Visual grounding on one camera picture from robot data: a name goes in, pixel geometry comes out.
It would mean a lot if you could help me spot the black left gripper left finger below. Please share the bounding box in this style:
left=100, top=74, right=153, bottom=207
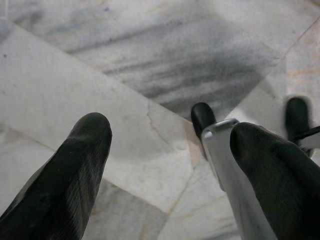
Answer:
left=0, top=111, right=113, bottom=240

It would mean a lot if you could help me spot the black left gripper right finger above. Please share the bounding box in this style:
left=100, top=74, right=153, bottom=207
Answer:
left=229, top=121, right=320, bottom=240

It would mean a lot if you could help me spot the silver right robot leg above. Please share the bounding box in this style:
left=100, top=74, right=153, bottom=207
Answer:
left=284, top=96, right=320, bottom=157

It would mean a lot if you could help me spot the silver robot leg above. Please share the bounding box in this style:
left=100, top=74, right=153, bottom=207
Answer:
left=190, top=102, right=278, bottom=240
left=284, top=96, right=320, bottom=157

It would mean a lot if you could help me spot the silver left robot leg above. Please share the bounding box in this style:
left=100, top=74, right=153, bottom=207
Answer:
left=190, top=102, right=278, bottom=240

